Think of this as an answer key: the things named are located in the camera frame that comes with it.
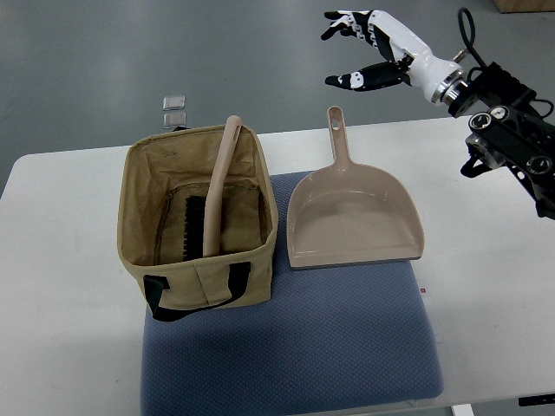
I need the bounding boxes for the yellow fabric bag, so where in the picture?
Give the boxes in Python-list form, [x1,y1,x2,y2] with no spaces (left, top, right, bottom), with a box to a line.
[117,126,278,322]

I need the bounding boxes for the blue seat cushion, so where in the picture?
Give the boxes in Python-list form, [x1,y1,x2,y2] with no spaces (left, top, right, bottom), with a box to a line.
[140,170,445,413]

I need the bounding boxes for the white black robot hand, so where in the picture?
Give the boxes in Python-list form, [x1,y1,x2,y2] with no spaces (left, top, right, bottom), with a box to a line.
[321,10,464,106]

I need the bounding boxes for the cardboard box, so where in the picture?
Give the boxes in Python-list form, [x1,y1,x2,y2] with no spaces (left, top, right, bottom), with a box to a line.
[493,0,555,13]

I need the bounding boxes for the pink hand broom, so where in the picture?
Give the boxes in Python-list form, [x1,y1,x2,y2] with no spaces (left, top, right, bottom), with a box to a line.
[183,115,242,261]

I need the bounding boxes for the upper metal floor plate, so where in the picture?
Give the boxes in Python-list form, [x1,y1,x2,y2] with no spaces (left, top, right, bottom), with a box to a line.
[162,95,186,111]

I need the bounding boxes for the pink dustpan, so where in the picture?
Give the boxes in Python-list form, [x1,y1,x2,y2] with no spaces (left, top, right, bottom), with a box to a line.
[286,107,425,269]

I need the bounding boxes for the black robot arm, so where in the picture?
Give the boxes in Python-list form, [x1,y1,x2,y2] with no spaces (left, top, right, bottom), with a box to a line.
[448,8,554,219]

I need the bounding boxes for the black table control panel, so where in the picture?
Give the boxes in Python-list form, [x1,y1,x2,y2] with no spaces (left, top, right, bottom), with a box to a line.
[518,393,555,406]

